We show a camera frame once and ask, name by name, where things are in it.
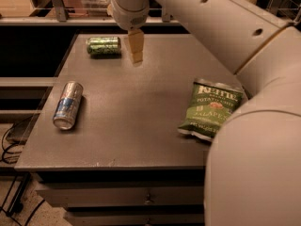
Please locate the grey metal shelf rail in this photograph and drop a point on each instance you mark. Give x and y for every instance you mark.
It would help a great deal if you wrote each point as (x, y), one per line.
(72, 11)

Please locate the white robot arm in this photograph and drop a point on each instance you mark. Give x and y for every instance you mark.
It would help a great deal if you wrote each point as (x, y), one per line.
(253, 171)

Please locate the green soda can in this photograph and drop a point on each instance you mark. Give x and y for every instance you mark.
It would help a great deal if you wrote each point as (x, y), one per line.
(103, 46)

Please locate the grey drawer cabinet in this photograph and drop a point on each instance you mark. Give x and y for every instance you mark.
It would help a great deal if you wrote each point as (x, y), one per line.
(125, 145)

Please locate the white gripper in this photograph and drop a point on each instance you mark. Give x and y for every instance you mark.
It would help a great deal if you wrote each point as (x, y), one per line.
(131, 15)

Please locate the silver blue energy drink can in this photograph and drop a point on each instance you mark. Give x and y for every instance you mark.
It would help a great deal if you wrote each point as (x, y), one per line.
(68, 106)

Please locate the green jalapeno chip bag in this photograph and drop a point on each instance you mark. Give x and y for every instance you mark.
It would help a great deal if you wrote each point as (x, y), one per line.
(211, 104)

